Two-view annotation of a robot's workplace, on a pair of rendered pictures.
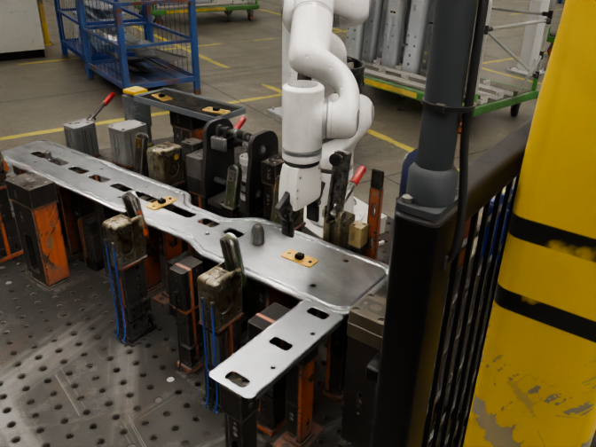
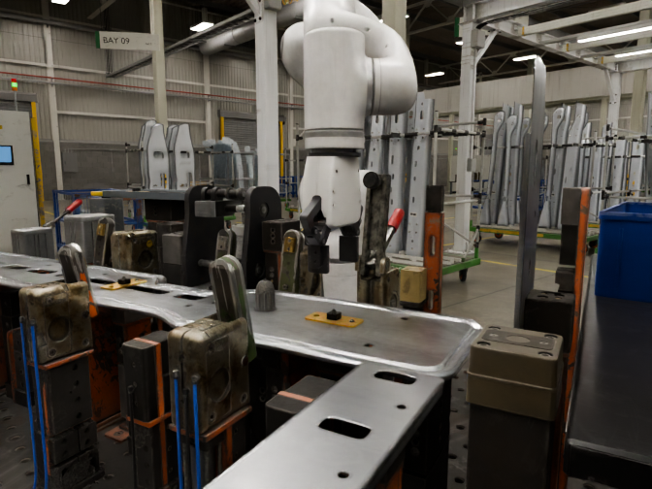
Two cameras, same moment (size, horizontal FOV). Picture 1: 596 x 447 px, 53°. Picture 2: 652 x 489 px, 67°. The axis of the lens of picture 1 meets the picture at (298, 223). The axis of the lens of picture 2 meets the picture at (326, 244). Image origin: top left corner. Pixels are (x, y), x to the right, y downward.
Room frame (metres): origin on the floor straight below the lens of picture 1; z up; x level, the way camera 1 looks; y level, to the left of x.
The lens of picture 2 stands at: (0.48, 0.09, 1.22)
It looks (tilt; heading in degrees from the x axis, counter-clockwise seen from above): 9 degrees down; 353
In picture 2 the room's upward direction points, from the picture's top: straight up
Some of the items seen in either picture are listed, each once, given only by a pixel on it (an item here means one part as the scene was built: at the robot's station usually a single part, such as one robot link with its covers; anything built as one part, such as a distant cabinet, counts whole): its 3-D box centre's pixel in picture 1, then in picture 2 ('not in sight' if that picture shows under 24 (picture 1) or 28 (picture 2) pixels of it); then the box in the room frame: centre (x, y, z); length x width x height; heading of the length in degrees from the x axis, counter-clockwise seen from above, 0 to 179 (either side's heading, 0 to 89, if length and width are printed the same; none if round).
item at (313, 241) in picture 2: (285, 223); (313, 250); (1.13, 0.03, 1.11); 0.03 x 0.03 x 0.07; 54
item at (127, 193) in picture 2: (188, 104); (168, 194); (1.86, 0.36, 1.16); 0.37 x 0.14 x 0.02; 54
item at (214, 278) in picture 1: (221, 338); (211, 459); (1.04, 0.16, 0.87); 0.12 x 0.09 x 0.35; 144
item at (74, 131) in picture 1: (87, 172); (38, 290); (1.93, 0.75, 0.88); 0.11 x 0.10 x 0.36; 144
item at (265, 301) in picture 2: (257, 235); (265, 298); (1.25, 0.10, 1.02); 0.03 x 0.03 x 0.07
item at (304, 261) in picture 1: (299, 256); (334, 316); (1.18, -0.01, 1.01); 0.08 x 0.04 x 0.01; 54
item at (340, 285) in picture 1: (154, 203); (114, 286); (1.46, 0.39, 1.00); 1.38 x 0.22 x 0.02; 54
